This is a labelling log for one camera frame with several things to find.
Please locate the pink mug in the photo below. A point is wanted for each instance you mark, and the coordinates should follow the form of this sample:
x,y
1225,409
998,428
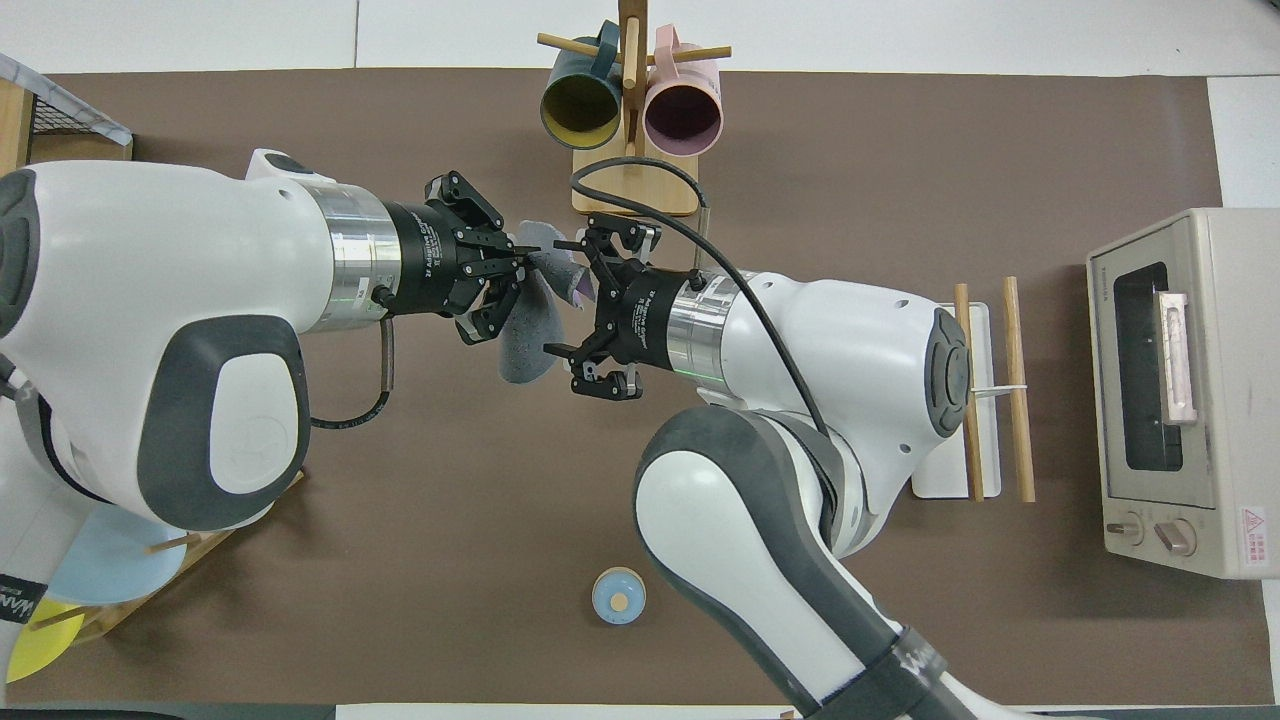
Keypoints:
x,y
683,115

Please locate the white towel rack wooden bars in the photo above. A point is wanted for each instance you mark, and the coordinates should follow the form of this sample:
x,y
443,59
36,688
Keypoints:
x,y
945,440

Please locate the yellow plate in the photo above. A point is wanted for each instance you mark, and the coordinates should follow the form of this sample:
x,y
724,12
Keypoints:
x,y
40,645

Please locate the blue round bell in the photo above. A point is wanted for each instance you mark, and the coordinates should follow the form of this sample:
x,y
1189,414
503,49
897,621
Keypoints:
x,y
618,597

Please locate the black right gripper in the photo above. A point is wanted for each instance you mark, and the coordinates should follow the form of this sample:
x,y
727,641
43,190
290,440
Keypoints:
x,y
640,315

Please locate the purple and grey towel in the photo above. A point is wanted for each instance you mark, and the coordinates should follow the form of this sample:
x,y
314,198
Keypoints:
x,y
530,340

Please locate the wooden plate rack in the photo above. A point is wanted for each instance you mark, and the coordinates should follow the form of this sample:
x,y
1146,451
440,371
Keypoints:
x,y
190,545

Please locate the light blue plate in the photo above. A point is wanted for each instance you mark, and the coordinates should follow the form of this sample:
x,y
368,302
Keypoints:
x,y
110,565

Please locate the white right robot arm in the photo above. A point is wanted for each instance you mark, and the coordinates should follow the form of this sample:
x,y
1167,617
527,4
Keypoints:
x,y
850,340

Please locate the brown table mat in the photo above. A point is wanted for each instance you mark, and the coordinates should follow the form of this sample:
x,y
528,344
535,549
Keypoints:
x,y
450,520

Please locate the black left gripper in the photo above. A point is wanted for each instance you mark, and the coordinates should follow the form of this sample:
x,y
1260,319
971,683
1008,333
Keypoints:
x,y
435,262

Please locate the marble patterned sheet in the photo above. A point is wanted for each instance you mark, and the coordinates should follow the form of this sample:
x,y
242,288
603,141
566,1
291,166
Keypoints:
x,y
60,100

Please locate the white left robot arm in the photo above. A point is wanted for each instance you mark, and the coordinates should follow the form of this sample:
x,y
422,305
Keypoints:
x,y
150,260

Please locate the beige toaster oven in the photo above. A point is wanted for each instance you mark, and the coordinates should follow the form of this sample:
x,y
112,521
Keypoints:
x,y
1200,390

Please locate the wooden shelf box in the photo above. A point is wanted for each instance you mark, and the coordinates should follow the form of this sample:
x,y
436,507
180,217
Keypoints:
x,y
80,150

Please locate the dark teal mug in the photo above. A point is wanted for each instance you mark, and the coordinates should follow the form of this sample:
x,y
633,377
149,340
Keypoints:
x,y
580,105

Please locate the wooden mug tree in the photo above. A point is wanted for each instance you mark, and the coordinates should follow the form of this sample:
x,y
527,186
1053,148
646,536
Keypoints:
x,y
635,190

